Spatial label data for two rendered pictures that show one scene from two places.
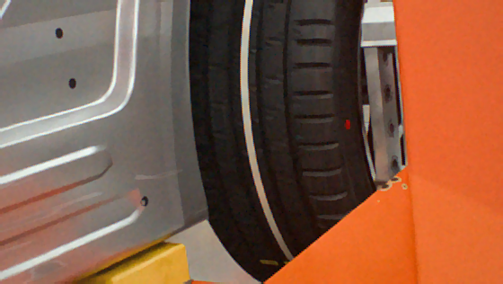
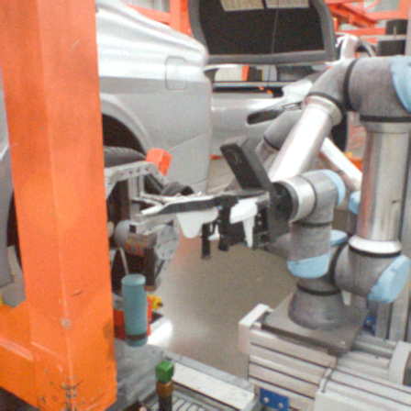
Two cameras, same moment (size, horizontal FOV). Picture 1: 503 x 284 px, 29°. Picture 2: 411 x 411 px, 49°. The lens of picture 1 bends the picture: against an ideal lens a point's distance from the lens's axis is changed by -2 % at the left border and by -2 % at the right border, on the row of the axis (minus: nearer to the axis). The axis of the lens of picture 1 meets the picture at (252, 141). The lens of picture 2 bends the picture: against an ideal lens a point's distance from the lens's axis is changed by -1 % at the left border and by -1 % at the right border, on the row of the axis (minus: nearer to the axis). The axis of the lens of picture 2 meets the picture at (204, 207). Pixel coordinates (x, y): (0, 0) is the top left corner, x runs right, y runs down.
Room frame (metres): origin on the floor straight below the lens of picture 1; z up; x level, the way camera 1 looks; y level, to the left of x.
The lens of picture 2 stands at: (-0.28, -0.58, 1.40)
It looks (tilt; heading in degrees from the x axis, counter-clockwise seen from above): 15 degrees down; 359
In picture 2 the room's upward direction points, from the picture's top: straight up
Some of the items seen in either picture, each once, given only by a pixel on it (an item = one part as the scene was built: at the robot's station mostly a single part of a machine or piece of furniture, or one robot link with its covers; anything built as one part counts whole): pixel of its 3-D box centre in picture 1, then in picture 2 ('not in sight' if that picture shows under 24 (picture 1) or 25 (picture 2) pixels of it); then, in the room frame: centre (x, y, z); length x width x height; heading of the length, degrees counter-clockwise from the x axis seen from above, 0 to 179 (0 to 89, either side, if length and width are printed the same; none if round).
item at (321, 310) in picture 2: not in sight; (317, 298); (0.78, -0.89, 0.87); 0.15 x 0.15 x 0.10
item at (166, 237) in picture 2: not in sight; (145, 238); (1.34, -0.38, 0.85); 0.21 x 0.14 x 0.14; 55
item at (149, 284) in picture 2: not in sight; (149, 267); (1.11, -0.42, 0.83); 0.04 x 0.04 x 0.16
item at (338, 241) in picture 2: not in sight; (323, 257); (0.78, -0.90, 0.98); 0.13 x 0.12 x 0.14; 43
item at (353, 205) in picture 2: not in sight; (366, 212); (1.20, -1.17, 0.98); 0.13 x 0.12 x 0.14; 144
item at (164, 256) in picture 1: (111, 275); not in sight; (1.11, 0.18, 0.71); 0.14 x 0.14 x 0.05; 55
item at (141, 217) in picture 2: not in sight; (136, 198); (1.23, -0.37, 1.03); 0.19 x 0.18 x 0.11; 55
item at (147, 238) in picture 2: not in sight; (141, 237); (1.13, -0.40, 0.93); 0.09 x 0.05 x 0.05; 55
